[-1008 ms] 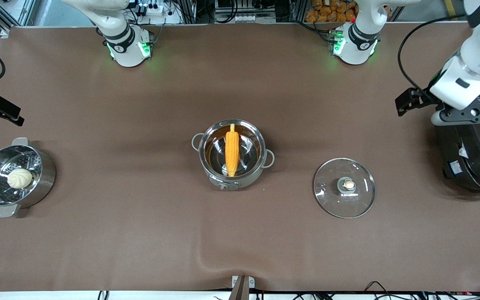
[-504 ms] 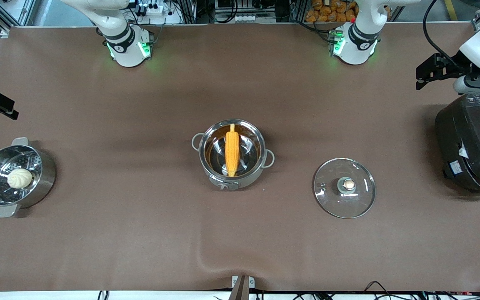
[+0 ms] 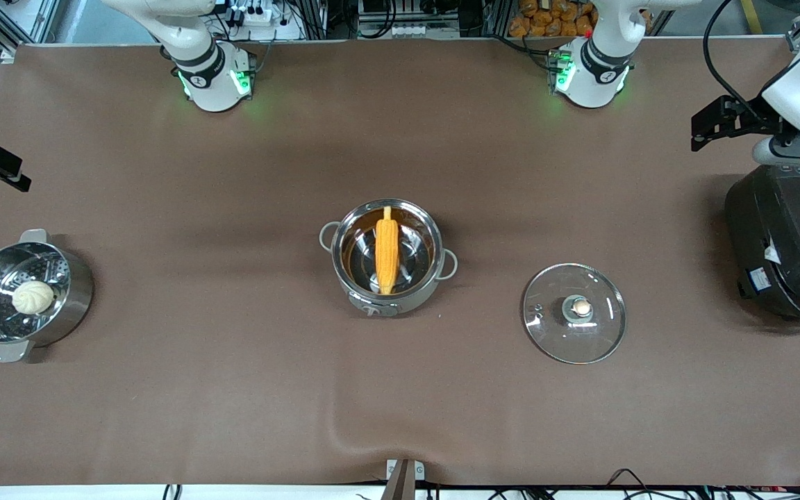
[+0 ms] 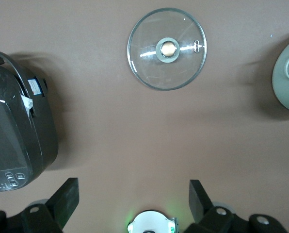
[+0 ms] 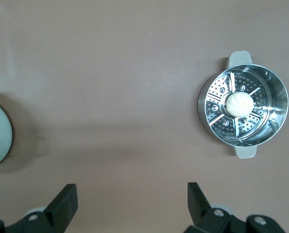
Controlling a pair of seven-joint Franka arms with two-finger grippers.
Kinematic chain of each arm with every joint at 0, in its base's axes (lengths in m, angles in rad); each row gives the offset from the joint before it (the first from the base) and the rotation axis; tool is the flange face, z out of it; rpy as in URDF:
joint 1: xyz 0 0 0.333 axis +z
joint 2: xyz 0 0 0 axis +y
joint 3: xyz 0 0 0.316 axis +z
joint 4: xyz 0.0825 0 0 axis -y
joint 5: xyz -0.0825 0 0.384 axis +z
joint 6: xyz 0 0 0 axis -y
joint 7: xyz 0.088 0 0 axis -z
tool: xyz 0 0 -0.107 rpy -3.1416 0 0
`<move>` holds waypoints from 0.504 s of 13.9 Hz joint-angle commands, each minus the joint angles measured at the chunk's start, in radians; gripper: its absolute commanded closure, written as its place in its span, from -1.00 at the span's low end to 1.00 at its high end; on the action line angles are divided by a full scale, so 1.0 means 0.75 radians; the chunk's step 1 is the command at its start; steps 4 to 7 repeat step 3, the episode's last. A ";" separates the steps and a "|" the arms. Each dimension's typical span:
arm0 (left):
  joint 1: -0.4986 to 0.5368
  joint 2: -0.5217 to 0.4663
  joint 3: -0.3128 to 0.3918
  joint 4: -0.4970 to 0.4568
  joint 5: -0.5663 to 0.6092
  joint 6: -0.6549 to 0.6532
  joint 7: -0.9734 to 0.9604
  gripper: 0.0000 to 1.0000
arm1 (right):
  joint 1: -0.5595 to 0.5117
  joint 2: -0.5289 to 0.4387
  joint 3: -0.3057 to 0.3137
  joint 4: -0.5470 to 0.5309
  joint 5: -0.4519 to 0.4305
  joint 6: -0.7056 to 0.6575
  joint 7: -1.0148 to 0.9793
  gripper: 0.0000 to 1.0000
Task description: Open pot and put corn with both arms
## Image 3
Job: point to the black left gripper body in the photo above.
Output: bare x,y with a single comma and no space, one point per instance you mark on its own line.
751,119

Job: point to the glass pot lid with knob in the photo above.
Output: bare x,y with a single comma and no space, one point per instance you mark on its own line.
553,326

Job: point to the yellow corn cob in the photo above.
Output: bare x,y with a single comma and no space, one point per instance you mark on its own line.
387,250

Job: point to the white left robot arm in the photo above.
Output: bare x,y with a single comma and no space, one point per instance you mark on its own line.
598,73

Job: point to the stainless steel steamer pot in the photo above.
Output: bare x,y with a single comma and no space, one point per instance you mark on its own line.
73,292

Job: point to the large black appliance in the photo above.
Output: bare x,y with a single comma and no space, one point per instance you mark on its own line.
789,243

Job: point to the white steamed bun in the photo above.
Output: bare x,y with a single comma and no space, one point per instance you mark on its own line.
32,297

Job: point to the pile of orange bread rolls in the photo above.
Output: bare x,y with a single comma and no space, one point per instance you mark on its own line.
549,17

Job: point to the white power strip with plugs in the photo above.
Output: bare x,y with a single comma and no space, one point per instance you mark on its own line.
261,17

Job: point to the slim white power strip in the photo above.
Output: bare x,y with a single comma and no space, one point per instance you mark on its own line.
408,30

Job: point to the brown table mat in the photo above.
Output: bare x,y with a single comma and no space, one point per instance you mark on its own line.
198,403

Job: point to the metal table clamp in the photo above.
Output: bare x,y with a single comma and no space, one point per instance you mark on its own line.
403,476

